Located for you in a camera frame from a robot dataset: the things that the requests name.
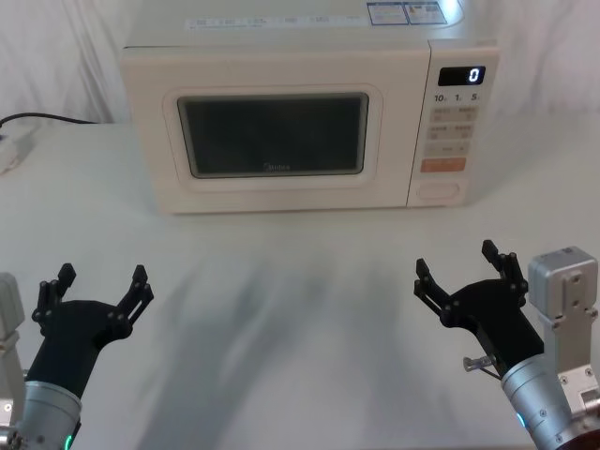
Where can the white table cloth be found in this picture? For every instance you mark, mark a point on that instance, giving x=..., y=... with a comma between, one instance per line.
x=290, y=304

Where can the cream microwave oven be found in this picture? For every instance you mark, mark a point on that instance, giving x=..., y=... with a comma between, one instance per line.
x=281, y=61

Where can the white curtain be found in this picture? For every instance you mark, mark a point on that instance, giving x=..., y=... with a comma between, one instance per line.
x=56, y=56

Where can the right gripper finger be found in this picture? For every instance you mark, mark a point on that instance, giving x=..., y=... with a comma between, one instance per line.
x=508, y=272
x=429, y=290

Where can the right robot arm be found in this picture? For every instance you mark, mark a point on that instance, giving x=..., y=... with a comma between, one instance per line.
x=562, y=300

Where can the white power strip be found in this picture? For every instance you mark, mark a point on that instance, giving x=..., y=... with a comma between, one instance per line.
x=16, y=147

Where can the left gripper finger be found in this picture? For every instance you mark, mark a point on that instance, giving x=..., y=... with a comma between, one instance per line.
x=136, y=295
x=46, y=300

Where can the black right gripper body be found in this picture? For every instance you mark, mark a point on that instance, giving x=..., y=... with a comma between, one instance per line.
x=501, y=319

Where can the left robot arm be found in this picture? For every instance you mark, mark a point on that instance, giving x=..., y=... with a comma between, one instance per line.
x=44, y=412

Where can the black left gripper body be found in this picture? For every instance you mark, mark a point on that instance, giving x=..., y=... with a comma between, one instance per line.
x=70, y=337

